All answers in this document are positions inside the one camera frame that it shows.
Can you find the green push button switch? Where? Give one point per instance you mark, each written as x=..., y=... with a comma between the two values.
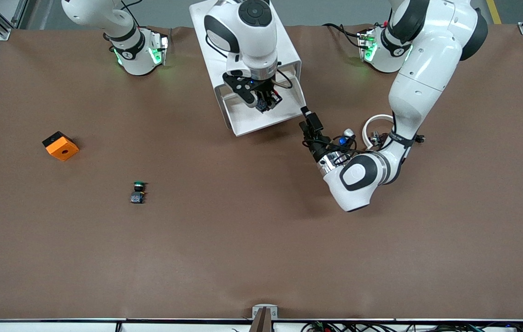
x=138, y=198

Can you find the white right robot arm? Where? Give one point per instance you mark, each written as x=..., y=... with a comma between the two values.
x=243, y=41

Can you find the white curved plastic part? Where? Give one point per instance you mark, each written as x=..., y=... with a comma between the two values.
x=381, y=116

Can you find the small black clip part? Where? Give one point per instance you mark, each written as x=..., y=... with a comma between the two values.
x=420, y=137

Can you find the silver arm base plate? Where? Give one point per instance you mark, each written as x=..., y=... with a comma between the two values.
x=162, y=44
x=366, y=44

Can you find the grey bracket with brown post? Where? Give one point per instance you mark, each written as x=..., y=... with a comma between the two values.
x=263, y=323

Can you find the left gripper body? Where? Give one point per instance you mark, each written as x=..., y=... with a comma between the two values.
x=319, y=147

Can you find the white table edge rail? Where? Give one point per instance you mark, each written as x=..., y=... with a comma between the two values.
x=58, y=326

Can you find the red push button switch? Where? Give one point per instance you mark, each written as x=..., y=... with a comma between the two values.
x=264, y=107

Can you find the brown table cover sheet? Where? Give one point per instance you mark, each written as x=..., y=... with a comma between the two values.
x=261, y=240

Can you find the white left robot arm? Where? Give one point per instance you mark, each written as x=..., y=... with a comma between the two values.
x=422, y=69

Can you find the orange and black button box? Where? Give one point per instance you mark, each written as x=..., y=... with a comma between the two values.
x=61, y=146

